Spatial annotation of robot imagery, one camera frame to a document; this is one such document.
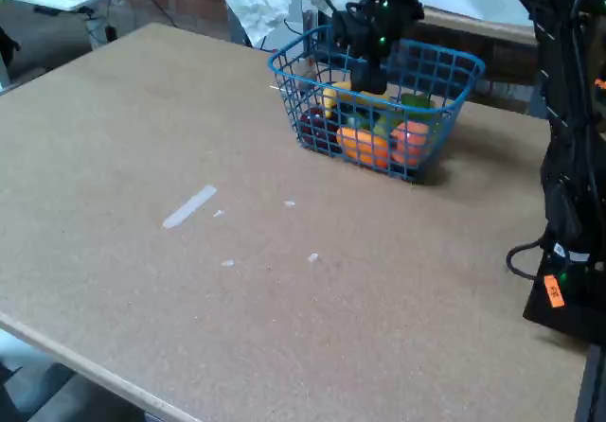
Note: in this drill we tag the yellow toy banana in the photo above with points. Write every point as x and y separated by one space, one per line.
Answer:
333 95

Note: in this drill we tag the round green toy fruit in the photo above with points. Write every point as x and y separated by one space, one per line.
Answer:
419 102

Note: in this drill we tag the toy orange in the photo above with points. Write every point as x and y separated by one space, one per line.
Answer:
362 147

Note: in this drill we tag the black toy grapes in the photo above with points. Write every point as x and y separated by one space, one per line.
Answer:
317 128

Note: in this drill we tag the red-orange toy pomegranate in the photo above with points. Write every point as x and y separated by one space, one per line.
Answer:
412 140

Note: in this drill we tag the long white tape strip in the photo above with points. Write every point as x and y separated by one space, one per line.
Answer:
189 206

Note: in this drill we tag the black hanging plug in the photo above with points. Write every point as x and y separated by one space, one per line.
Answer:
111 33

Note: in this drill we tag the orange label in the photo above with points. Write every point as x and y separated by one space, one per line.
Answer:
554 292

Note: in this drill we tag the small black camera box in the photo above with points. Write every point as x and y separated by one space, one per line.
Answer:
344 27

